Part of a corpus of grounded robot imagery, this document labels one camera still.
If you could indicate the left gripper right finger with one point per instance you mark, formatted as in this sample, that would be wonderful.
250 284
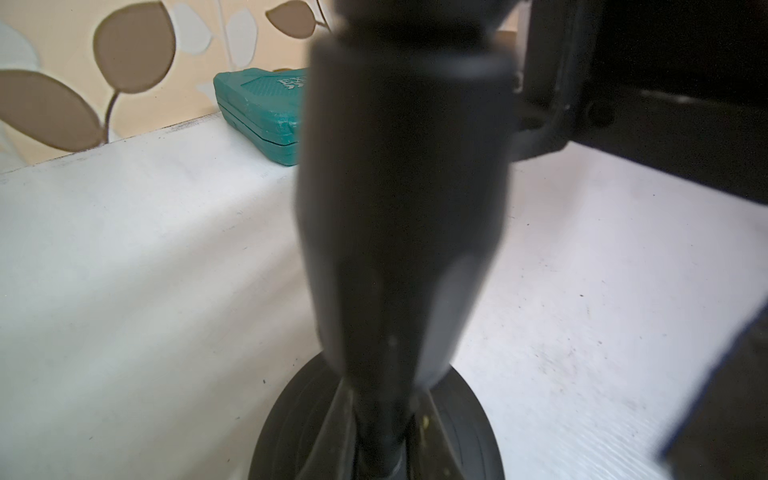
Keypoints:
431 454

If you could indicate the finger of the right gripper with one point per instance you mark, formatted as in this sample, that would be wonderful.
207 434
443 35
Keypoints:
723 435

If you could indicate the green plastic tool case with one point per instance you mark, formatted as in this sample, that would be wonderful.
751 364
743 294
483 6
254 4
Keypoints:
264 106

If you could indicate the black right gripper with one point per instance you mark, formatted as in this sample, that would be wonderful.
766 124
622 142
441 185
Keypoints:
677 86

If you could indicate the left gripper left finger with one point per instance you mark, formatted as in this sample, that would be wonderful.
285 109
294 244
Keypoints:
333 453

